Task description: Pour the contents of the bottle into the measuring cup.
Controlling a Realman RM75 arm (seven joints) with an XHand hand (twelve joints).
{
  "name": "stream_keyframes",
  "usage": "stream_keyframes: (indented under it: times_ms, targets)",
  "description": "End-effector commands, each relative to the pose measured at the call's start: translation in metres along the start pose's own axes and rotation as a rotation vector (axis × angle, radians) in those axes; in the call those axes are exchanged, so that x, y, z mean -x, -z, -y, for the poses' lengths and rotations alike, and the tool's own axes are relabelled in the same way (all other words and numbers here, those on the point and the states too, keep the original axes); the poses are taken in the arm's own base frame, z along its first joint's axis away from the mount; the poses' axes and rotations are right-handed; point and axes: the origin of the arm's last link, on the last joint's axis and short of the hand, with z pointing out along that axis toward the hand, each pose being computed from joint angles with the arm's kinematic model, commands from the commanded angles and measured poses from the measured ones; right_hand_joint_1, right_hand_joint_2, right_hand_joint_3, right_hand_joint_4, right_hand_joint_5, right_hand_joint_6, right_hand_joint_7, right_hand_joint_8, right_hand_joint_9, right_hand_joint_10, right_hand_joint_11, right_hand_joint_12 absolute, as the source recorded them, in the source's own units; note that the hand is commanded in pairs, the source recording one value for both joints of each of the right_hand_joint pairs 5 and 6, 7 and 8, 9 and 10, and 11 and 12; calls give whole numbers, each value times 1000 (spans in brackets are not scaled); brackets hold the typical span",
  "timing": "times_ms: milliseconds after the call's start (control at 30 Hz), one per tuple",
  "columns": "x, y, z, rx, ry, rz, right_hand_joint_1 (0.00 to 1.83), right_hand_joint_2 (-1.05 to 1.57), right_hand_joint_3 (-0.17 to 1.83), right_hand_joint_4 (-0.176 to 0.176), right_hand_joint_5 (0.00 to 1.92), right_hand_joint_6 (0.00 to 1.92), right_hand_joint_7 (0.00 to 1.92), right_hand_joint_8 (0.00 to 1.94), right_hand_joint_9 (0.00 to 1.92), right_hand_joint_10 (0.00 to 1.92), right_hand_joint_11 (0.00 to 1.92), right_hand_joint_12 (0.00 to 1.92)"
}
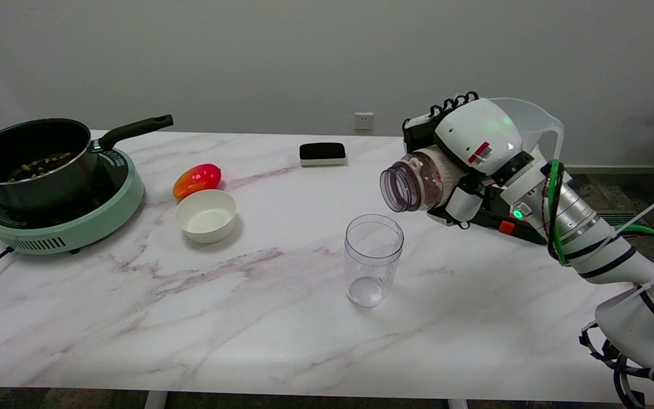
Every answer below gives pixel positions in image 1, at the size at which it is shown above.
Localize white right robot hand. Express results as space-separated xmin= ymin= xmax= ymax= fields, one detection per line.
xmin=402 ymin=91 xmax=535 ymax=228

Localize pink white candy pieces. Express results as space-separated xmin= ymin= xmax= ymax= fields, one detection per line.
xmin=418 ymin=162 xmax=447 ymax=205

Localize clear plastic bottle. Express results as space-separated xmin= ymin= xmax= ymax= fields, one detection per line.
xmin=380 ymin=149 xmax=448 ymax=213

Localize clear plastic measuring cup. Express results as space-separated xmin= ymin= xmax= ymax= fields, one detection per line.
xmin=344 ymin=214 xmax=405 ymax=308

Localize clear plastic pitcher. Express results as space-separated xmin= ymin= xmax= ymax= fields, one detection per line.
xmin=489 ymin=97 xmax=565 ymax=166

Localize black device with orange button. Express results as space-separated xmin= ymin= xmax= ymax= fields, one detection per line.
xmin=426 ymin=186 xmax=549 ymax=246

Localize black white eraser block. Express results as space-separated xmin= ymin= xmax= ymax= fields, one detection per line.
xmin=299 ymin=142 xmax=348 ymax=167

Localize floor vent grille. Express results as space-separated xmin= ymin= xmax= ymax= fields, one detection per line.
xmin=594 ymin=209 xmax=652 ymax=231

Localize white zip tie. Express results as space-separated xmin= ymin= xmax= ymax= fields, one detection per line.
xmin=617 ymin=179 xmax=654 ymax=233

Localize white bowl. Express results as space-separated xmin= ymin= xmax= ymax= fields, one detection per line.
xmin=175 ymin=189 xmax=237 ymax=244

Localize red orange toy mango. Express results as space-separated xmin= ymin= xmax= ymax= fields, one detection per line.
xmin=173 ymin=164 xmax=223 ymax=201

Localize green induction cooker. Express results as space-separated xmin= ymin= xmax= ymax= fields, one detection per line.
xmin=0 ymin=147 xmax=145 ymax=255

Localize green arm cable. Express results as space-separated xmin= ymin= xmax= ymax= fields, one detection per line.
xmin=547 ymin=159 xmax=654 ymax=265

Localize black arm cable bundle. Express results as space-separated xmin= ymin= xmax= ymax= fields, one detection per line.
xmin=580 ymin=321 xmax=654 ymax=409

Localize black saucepan with handle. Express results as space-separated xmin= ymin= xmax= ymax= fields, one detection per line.
xmin=0 ymin=114 xmax=174 ymax=212

